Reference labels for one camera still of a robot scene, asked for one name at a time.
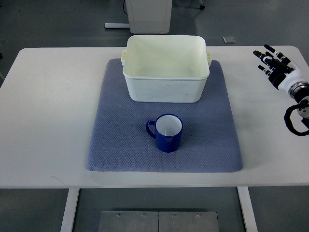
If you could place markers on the grey metal floor bar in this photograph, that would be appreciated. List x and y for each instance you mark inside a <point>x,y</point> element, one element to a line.
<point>116,26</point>

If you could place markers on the blue mug white inside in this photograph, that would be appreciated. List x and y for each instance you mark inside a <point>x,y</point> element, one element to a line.
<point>167,132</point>

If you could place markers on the black chair caster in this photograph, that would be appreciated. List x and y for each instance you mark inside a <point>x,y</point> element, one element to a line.
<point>202,7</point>

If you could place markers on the white table right leg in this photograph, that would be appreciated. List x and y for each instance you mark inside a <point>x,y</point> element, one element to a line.
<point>247,209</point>

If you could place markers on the white table left leg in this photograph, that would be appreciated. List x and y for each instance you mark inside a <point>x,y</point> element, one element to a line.
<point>70,210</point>

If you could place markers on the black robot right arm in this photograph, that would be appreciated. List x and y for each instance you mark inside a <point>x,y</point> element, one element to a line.
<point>300,93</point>

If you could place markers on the white plastic box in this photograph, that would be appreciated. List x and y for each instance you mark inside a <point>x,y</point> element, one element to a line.
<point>165,68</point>

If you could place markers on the white table leg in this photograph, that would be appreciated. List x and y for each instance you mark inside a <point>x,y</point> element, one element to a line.
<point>70,210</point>
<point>247,209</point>

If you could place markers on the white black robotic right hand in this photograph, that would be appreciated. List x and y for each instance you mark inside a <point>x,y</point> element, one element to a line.
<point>281,71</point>

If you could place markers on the small grey floor plate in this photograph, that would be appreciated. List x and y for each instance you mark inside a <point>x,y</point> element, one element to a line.
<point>229,40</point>

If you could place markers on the blue quilted mat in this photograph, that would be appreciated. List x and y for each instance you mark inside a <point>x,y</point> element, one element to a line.
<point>120,143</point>

